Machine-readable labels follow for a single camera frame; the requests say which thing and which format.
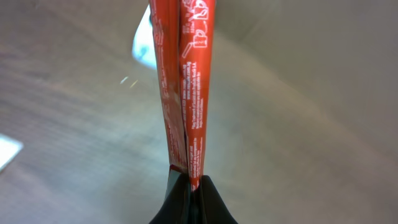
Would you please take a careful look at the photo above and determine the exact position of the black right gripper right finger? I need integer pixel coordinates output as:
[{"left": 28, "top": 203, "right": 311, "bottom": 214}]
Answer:
[{"left": 200, "top": 175, "right": 238, "bottom": 224}]

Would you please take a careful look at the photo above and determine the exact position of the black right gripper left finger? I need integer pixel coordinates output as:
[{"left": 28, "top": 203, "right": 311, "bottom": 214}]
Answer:
[{"left": 149, "top": 166, "right": 190, "bottom": 224}]

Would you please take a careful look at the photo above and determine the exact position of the red stick packet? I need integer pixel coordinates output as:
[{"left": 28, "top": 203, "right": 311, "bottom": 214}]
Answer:
[{"left": 149, "top": 0, "right": 216, "bottom": 191}]

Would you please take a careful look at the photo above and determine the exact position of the white barcode scanner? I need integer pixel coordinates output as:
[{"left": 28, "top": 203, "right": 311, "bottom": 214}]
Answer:
[{"left": 132, "top": 5, "right": 157, "bottom": 70}]

